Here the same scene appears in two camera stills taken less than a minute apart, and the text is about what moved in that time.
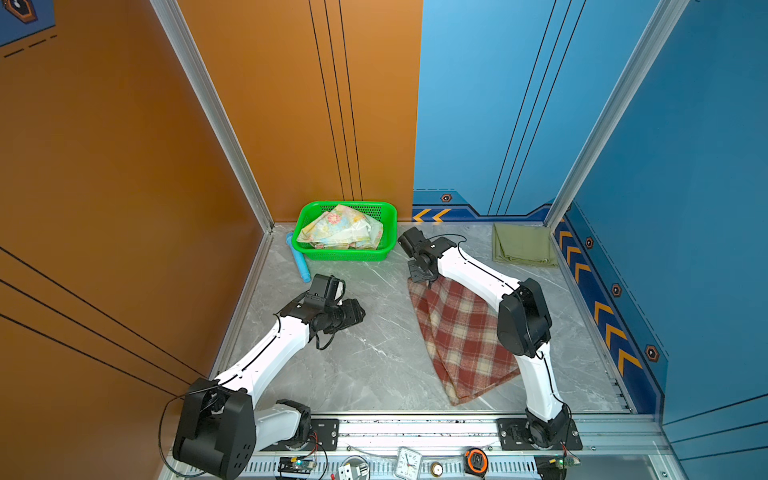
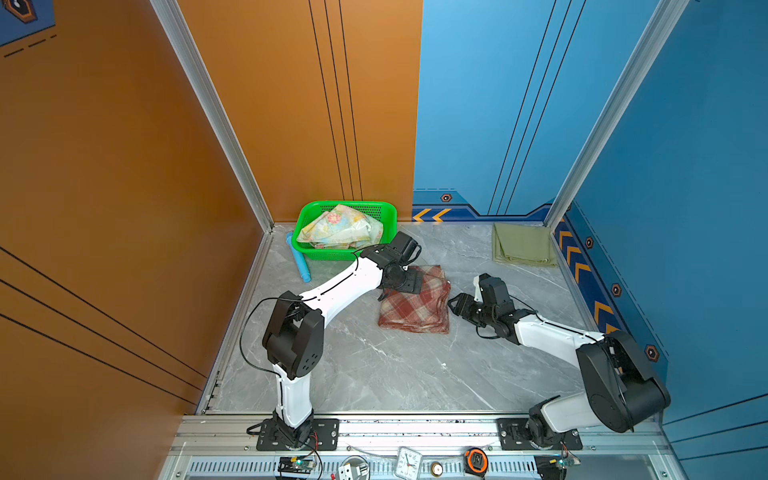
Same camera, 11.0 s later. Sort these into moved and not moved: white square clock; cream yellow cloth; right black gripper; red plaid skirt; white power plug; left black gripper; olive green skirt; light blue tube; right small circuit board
Moved: red plaid skirt; left black gripper; right black gripper
Not moved: right small circuit board; olive green skirt; white power plug; light blue tube; cream yellow cloth; white square clock
